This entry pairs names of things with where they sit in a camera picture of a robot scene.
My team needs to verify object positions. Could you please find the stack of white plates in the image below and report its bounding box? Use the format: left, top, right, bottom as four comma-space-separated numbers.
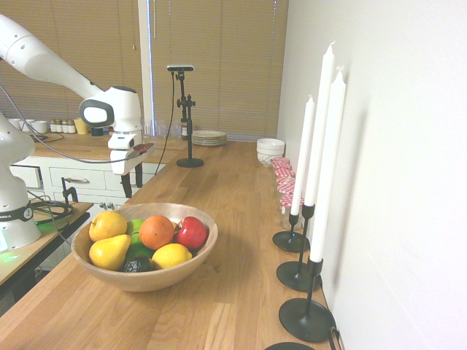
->
190, 130, 228, 147

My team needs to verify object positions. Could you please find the red apple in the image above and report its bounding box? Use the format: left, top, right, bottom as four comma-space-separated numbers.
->
174, 216, 209, 251

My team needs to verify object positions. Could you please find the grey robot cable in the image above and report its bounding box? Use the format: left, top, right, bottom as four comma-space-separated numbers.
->
0, 84, 142, 164

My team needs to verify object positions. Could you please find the pointed yellow pear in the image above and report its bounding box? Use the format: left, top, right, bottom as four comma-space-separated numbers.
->
88, 234, 131, 271

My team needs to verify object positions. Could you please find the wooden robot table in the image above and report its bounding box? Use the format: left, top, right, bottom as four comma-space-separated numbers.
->
0, 201, 94, 296

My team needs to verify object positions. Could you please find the black table clamp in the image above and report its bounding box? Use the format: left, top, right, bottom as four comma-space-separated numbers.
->
60, 176, 80, 203

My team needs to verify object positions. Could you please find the orange fruit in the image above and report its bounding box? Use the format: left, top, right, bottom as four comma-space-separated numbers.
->
139, 214, 175, 250

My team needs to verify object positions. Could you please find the green apple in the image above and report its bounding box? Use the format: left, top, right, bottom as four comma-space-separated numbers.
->
126, 217, 147, 245

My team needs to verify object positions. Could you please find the black camera stand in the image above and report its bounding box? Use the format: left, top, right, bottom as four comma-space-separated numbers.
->
171, 71, 205, 168

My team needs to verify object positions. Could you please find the tan window blind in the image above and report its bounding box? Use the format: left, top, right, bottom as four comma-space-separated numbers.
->
150, 0, 289, 141
0, 0, 142, 121

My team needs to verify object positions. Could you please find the black camera cable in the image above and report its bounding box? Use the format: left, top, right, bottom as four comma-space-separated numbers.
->
155, 71, 176, 176

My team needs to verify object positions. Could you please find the white drawer cabinet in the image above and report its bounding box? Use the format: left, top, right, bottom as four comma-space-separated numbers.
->
9, 156, 169, 219

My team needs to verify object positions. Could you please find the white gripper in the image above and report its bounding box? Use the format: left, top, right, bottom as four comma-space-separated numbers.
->
108, 132, 144, 199

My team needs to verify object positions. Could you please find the patterned white ceramic bowl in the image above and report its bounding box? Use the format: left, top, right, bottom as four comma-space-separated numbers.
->
257, 151, 284, 168

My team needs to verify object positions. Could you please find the plain white ceramic bowl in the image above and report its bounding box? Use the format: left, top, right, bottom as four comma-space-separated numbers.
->
256, 138, 286, 156

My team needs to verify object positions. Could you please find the black round base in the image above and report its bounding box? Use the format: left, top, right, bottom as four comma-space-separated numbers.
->
264, 341, 317, 350

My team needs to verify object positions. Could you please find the dark avocado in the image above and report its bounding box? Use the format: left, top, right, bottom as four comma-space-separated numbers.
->
122, 254, 156, 273

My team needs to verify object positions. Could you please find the black cable coil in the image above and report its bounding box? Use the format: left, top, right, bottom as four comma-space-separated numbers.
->
28, 198, 74, 230

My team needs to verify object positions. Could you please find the black power cable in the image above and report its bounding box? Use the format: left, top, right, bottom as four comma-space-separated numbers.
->
319, 280, 344, 350

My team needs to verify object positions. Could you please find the black candle holder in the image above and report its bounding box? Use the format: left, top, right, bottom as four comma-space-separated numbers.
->
276, 203, 323, 292
272, 213, 311, 253
278, 254, 336, 343

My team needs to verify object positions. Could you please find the wooden fruit bowl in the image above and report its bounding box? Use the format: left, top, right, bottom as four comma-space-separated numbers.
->
71, 202, 219, 292

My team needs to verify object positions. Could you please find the white taper candle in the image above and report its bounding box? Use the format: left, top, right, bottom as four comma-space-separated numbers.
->
304, 40, 336, 207
290, 93, 315, 216
309, 66, 347, 263

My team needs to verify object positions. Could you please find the green lime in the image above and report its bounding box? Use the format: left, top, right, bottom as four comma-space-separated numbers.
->
126, 240, 156, 260

